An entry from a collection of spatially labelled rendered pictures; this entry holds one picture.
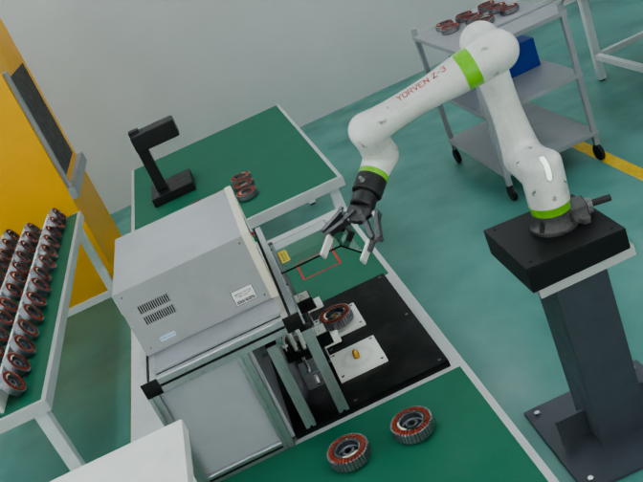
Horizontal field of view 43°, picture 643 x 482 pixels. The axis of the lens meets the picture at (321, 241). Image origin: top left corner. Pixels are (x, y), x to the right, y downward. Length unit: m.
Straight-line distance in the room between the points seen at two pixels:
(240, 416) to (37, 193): 3.82
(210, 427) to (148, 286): 0.41
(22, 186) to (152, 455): 4.27
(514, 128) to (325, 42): 5.13
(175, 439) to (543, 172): 1.36
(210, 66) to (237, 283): 5.42
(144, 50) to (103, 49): 0.34
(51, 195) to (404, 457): 4.14
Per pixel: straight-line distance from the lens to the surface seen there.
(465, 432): 2.08
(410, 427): 2.12
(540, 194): 2.53
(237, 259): 2.15
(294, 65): 7.60
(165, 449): 1.68
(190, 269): 2.15
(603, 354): 2.83
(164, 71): 7.48
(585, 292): 2.69
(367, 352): 2.44
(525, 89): 4.78
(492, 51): 2.35
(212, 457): 2.28
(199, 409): 2.20
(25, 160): 5.77
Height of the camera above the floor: 2.08
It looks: 24 degrees down
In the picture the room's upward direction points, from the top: 24 degrees counter-clockwise
